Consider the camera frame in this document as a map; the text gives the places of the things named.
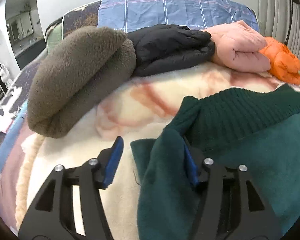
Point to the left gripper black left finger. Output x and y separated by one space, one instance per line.
51 213

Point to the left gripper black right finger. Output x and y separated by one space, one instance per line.
230 206

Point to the dark green fleece jacket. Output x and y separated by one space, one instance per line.
233 127

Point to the light blue bed sheet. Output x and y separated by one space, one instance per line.
11 136

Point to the cream pink plush blanket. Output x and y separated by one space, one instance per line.
139 109

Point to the brown folded fleece garment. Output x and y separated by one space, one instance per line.
87 66

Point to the orange folded puffer jacket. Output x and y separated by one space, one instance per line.
284 65

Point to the pink folded quilted jacket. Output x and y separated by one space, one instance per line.
238 47

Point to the green pillow at left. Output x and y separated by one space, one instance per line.
53 36

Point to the black folded puffer jacket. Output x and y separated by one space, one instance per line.
164 48

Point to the dark patterned pillow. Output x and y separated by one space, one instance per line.
17 94

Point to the blue plaid quilt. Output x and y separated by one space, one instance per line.
130 15

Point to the grey white curtain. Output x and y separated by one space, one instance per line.
273 19

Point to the black floor lamp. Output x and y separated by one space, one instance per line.
290 20

